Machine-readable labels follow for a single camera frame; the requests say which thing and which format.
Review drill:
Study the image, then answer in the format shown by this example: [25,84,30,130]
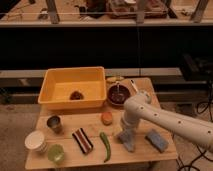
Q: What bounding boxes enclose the metal cup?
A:
[47,115,62,134]

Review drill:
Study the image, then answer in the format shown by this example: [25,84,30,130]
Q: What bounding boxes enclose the green chili pepper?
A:
[99,132,111,163]

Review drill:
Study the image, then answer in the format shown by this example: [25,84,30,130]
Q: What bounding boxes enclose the yellow food item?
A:
[106,76,124,84]

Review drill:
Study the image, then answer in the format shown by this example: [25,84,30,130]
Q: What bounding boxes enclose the blue sponge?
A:
[145,129,169,153]

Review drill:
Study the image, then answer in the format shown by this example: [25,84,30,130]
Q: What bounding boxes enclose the blue grey towel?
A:
[116,129,135,152]

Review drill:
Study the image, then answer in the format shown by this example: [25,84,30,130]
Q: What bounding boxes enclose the green plastic cup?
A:
[47,144,65,164]

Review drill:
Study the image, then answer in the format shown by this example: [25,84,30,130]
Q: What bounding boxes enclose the white paper cup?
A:
[25,130,47,154]

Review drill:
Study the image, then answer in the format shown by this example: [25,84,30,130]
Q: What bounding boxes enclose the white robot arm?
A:
[121,92,213,153]

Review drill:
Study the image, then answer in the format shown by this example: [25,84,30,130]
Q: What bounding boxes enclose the dark red bowl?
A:
[107,84,131,106]

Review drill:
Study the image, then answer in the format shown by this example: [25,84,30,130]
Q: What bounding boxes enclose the brown item in tray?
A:
[70,91,84,100]

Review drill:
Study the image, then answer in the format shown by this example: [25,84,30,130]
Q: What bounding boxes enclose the yellow plastic tray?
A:
[38,67,107,110]

